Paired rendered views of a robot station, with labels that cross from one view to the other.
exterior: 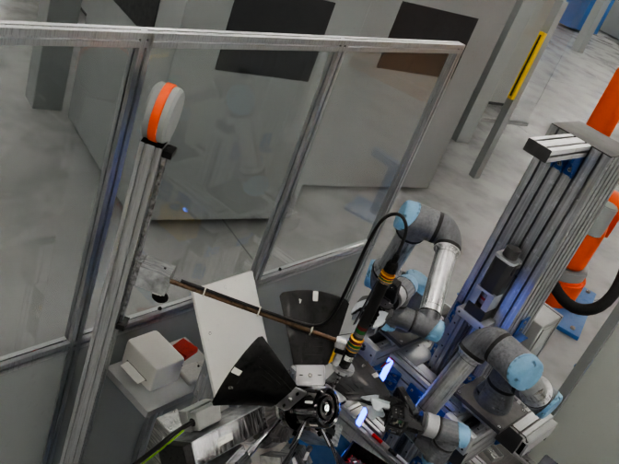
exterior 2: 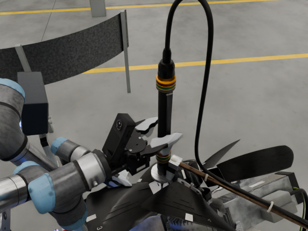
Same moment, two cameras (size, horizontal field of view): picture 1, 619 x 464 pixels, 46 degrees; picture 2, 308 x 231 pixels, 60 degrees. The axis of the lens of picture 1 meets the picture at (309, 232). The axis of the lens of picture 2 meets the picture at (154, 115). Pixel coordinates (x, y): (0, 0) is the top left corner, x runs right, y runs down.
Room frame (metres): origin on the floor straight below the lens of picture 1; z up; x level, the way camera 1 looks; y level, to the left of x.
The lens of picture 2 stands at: (2.18, 0.00, 2.00)
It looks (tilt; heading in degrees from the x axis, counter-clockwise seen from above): 44 degrees down; 215
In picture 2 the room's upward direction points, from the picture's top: straight up
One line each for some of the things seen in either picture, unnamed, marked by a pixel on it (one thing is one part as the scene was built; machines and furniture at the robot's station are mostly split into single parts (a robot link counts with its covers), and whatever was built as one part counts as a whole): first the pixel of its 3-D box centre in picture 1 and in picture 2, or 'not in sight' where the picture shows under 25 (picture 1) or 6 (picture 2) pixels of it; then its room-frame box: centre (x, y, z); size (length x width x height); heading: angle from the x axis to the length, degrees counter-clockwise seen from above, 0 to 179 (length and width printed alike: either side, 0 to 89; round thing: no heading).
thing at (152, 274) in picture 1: (153, 274); not in sight; (1.75, 0.38, 1.39); 0.10 x 0.07 x 0.08; 94
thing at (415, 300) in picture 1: (412, 289); not in sight; (2.58, -0.47, 1.20); 0.13 x 0.12 x 0.14; 90
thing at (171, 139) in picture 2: (356, 312); (166, 146); (1.82, -0.22, 1.48); 0.09 x 0.03 x 0.06; 143
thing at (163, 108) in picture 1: (162, 112); not in sight; (1.74, 0.47, 1.88); 0.17 x 0.15 x 0.16; 149
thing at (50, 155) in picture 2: not in sight; (49, 152); (1.82, -0.89, 0.96); 0.03 x 0.03 x 0.20; 59
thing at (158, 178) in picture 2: (344, 355); (165, 165); (1.79, -0.24, 1.34); 0.09 x 0.07 x 0.10; 94
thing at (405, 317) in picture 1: (395, 315); (64, 204); (2.05, -0.36, 1.38); 0.11 x 0.08 x 0.11; 90
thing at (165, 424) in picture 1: (172, 450); not in sight; (1.77, 0.16, 0.73); 0.15 x 0.09 x 0.22; 59
